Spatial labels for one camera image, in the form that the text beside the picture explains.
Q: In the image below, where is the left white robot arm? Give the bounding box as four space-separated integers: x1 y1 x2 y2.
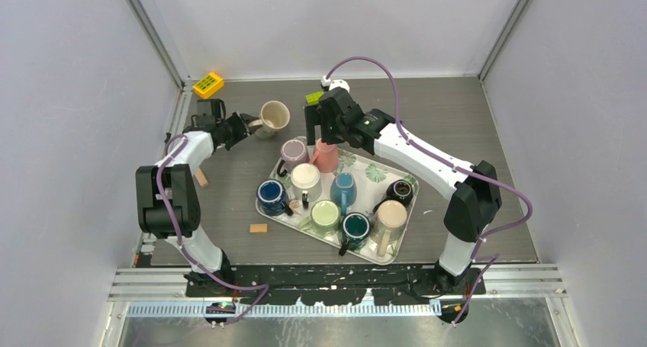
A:
135 99 262 297

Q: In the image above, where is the white mug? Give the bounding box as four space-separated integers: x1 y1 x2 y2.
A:
291 163 322 208

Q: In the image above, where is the wooden block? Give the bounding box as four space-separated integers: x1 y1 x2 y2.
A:
249 223 269 234
195 168 209 188

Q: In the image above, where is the light blue mug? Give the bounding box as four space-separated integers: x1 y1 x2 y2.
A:
330 172 357 217

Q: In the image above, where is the sea pattern beige mug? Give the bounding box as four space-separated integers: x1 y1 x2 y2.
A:
248 101 291 140

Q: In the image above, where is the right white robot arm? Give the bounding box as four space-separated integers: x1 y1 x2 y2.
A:
304 88 502 294

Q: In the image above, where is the light green mug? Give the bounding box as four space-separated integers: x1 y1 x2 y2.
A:
300 200 341 237

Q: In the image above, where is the dark blue mug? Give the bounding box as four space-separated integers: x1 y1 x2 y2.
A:
256 179 294 217

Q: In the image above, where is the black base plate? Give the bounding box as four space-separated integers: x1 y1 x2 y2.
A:
185 263 488 307

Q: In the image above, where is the teal mug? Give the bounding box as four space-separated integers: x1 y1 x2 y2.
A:
338 212 371 256

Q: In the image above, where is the leaf patterned metal tray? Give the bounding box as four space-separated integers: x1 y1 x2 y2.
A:
256 147 418 265

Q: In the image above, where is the toy brick car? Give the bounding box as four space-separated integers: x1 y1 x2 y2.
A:
305 91 324 105

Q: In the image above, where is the lilac mug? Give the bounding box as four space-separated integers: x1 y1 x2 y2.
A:
276 139 310 177

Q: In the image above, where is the black mug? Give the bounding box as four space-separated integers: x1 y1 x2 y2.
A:
372 179 414 213

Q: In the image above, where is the yellow toy block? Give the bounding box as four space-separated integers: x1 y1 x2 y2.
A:
192 72 224 99

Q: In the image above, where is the tall beige mug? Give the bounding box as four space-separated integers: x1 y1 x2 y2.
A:
370 200 407 257

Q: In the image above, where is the pink mug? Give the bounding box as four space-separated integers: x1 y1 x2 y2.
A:
309 139 339 173

